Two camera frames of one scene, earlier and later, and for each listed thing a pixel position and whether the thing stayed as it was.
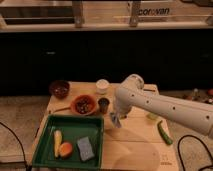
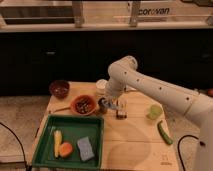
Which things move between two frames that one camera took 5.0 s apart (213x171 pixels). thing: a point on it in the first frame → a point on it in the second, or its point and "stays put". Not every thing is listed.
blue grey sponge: (85, 149) stays put
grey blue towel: (115, 118) → (109, 104)
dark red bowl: (59, 88) stays put
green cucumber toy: (164, 136) stays put
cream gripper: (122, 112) → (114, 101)
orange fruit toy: (65, 149) stays put
